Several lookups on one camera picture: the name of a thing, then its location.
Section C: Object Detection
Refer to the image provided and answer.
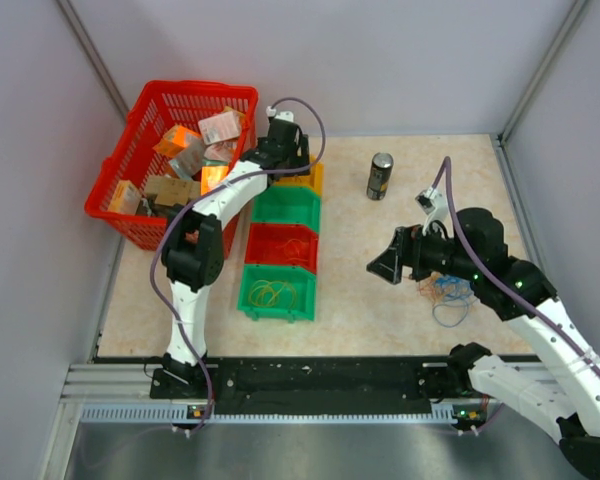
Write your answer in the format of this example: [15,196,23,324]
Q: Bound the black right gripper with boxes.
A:
[367,218,479,284]

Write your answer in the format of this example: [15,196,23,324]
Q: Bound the blue wire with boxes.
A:
[429,274,479,327]

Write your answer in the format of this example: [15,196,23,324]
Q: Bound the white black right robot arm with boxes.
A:
[366,207,600,479]

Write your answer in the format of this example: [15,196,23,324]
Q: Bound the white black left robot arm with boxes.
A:
[156,110,310,397]

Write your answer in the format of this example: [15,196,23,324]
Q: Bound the yellow plastic bin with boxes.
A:
[275,162,324,197]

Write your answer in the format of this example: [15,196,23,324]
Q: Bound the green plastic bin upper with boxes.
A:
[251,186,322,233]

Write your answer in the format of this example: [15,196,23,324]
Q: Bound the green plastic bin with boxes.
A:
[237,264,317,323]
[251,186,322,233]

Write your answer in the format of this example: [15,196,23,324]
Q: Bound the pink white box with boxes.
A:
[198,110,242,145]

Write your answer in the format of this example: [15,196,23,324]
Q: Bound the bright orange box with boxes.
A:
[200,165,229,195]

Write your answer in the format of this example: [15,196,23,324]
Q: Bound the green plastic bin lower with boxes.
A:
[237,264,317,323]

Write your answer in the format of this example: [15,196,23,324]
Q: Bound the dark drink can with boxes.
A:
[366,152,394,201]

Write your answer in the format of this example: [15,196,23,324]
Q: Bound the red plastic bin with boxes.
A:
[245,223,319,274]

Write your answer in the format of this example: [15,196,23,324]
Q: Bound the brown cardboard box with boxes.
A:
[143,175,200,207]

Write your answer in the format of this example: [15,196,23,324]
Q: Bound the red plastic basket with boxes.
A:
[84,80,259,251]

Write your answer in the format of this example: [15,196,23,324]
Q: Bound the yellow box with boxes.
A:
[107,180,142,215]

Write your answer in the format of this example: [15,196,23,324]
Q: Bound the orange wires in red bin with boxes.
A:
[274,237,316,264]

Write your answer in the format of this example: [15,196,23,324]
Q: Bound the yellow wires in bin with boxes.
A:
[247,277,300,307]

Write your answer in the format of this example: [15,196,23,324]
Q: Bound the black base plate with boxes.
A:
[150,356,481,416]

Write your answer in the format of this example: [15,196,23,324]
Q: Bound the grey slotted cable duct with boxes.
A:
[79,402,486,425]

